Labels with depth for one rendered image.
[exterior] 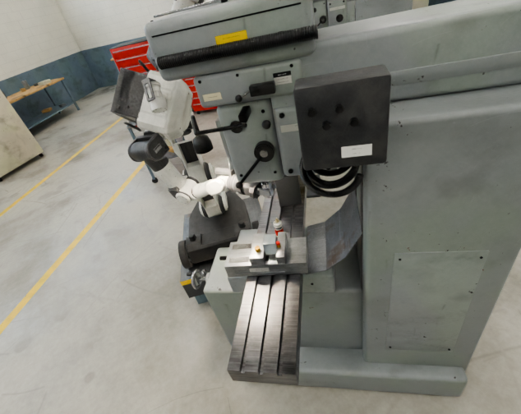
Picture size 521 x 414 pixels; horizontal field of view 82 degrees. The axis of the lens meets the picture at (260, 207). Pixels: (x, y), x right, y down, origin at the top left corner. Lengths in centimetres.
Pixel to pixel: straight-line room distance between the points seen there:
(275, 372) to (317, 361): 82
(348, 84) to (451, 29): 37
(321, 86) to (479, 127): 46
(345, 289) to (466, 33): 104
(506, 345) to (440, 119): 168
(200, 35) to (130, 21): 1057
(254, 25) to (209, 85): 22
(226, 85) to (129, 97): 64
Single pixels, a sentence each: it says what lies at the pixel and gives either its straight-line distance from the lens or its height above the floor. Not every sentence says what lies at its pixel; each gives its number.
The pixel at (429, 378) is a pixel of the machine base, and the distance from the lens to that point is 193.
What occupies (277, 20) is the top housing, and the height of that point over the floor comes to 183.
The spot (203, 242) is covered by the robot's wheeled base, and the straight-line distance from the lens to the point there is 211.
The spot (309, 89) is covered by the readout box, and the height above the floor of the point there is 172.
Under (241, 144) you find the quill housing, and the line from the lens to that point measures 108.
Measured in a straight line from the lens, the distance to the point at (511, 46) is 107.
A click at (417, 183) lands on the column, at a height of 135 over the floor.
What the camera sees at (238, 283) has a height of 80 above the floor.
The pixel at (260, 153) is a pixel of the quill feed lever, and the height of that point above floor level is 146.
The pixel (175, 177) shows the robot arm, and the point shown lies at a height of 125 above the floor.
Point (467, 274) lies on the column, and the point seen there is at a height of 93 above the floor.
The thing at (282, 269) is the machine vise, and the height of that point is 96.
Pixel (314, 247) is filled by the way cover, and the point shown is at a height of 86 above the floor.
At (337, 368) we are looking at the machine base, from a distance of 189.
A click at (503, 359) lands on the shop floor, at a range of 231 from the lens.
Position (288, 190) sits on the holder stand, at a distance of 158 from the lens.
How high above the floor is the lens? 193
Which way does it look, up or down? 37 degrees down
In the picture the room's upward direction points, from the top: 14 degrees counter-clockwise
